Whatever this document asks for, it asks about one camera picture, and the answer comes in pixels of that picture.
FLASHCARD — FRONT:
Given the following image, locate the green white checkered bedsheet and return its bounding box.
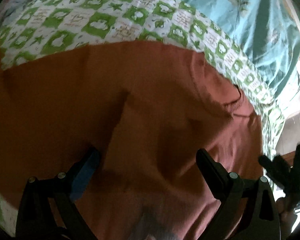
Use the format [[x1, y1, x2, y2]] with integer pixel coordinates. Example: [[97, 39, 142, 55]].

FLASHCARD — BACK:
[[0, 0, 281, 237]]

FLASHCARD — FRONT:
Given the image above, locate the person's right hand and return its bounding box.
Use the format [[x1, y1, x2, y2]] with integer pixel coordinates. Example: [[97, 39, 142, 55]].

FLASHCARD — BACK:
[[276, 197, 297, 239]]

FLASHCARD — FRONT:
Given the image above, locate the rust red knit sweater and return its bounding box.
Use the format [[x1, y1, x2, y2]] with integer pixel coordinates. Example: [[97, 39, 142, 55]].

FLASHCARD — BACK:
[[0, 41, 262, 239]]

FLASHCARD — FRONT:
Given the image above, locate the teal floral quilt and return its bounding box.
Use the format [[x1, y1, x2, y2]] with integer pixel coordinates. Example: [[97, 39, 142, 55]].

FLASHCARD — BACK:
[[182, 0, 300, 99]]

